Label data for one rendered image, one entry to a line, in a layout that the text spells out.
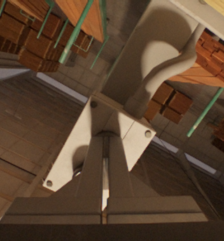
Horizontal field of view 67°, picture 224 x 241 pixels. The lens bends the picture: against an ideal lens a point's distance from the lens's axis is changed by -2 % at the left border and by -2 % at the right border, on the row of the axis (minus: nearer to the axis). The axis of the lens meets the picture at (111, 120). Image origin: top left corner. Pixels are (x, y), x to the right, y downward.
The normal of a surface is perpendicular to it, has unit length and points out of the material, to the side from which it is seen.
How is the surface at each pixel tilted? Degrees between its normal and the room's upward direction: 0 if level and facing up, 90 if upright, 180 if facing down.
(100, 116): 90
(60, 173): 90
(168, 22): 90
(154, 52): 90
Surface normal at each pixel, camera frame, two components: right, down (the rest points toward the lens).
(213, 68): 0.02, 0.27
